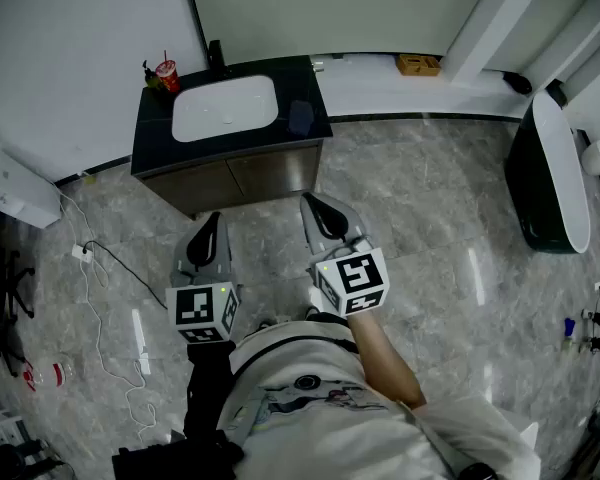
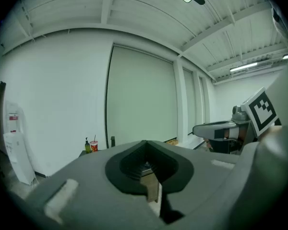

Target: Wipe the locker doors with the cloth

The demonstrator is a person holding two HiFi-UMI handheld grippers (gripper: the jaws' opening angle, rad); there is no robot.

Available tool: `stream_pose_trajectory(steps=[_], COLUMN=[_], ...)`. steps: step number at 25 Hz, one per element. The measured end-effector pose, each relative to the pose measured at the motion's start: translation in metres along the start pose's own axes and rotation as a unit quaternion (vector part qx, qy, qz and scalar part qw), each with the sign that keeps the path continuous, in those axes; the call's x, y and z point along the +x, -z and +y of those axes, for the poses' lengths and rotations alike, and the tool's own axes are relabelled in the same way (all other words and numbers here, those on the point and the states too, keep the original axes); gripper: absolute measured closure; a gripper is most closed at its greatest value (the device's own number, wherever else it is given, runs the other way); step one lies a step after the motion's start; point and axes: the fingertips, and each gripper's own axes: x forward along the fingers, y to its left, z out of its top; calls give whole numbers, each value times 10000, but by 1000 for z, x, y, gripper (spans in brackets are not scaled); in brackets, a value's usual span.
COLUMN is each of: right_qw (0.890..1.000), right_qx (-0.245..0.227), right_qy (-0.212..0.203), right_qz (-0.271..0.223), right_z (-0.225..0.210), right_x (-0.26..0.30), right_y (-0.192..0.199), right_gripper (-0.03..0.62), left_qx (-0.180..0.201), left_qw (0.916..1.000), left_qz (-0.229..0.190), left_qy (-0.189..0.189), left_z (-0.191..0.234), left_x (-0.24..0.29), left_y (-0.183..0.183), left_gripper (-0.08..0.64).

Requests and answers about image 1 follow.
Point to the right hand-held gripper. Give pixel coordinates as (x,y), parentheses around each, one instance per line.
(352,278)

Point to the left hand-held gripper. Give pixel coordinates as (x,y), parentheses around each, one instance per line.
(200,310)

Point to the brown wooden cabinet door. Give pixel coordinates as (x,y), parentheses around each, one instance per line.
(275,170)
(195,188)

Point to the blue wiping cloth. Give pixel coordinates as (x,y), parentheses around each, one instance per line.
(300,117)

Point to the person's black-sleeved left forearm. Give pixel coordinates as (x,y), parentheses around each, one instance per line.
(207,383)

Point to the person's right forearm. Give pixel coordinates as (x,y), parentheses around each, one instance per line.
(385,358)

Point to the dark wooden vanity cabinet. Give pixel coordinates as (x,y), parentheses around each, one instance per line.
(325,163)

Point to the black vanity countertop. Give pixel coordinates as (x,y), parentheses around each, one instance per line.
(155,143)

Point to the white sink basin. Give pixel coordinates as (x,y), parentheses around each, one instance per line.
(225,108)

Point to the small white fitting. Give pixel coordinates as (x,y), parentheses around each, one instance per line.
(318,64)

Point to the red paper cup with straw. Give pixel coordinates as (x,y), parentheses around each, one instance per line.
(168,75)

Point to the brown cardboard box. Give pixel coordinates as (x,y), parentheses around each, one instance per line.
(419,64)

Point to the green soap pump bottle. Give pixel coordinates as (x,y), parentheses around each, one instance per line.
(152,75)

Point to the plastic bottle red label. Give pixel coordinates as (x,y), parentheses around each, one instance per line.
(45,374)

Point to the black faucet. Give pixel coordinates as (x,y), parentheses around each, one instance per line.
(216,58)

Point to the black office chair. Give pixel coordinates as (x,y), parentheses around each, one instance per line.
(7,293)

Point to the white water dispenser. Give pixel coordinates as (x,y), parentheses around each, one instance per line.
(15,188)

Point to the person's white shirt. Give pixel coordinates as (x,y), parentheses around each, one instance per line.
(330,433)

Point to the white roller blind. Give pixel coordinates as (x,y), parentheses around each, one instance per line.
(330,8)

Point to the black and white bathtub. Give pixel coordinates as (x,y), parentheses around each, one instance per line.
(560,178)

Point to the small blue bottle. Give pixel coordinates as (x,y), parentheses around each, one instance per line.
(569,329)

